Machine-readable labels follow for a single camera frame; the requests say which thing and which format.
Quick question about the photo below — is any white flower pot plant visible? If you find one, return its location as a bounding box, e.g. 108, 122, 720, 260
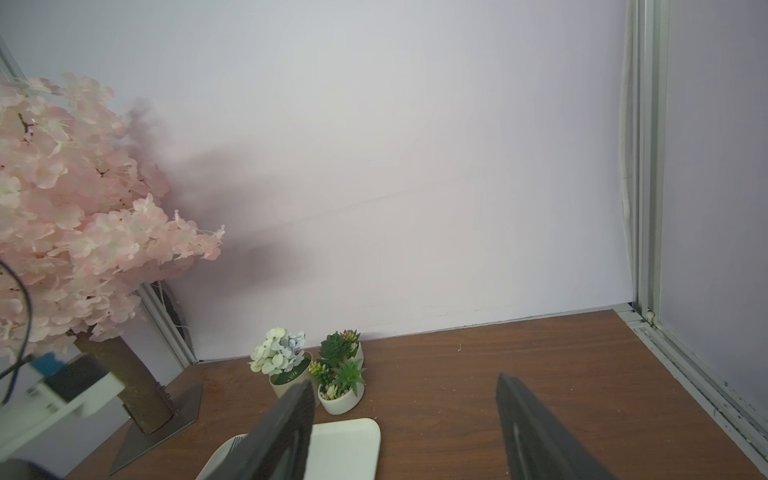
248, 327, 315, 398

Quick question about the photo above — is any green succulent pot plant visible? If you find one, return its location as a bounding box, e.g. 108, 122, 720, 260
309, 330, 365, 416

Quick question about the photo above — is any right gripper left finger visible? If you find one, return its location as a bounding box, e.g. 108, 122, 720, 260
208, 381, 316, 480

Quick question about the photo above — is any pink cherry blossom tree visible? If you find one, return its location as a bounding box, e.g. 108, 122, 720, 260
1, 74, 224, 468

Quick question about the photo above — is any white rectangular tray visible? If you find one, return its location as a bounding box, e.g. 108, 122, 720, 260
198, 418, 381, 479

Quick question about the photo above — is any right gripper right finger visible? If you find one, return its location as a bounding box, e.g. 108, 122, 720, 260
496, 373, 615, 480

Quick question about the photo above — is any blue handled fork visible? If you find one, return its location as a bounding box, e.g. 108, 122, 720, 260
222, 434, 246, 459

